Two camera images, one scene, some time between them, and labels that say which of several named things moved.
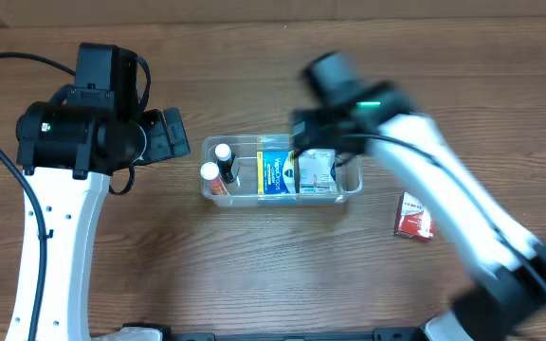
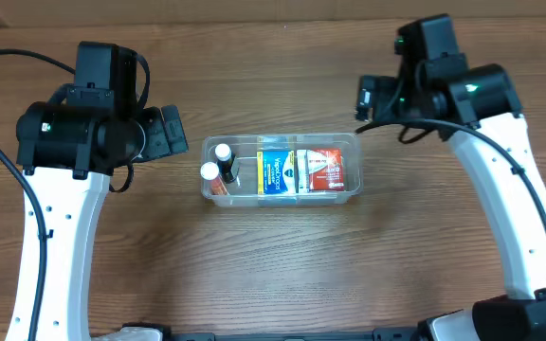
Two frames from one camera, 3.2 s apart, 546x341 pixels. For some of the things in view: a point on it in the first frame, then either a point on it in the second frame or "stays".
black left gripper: x=170 y=134 stays
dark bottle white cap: x=225 y=162 stays
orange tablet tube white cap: x=211 y=184 stays
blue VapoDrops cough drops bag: x=276 y=172 stays
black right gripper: x=304 y=131 -> x=365 y=98
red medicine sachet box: x=412 y=221 -> x=326 y=170
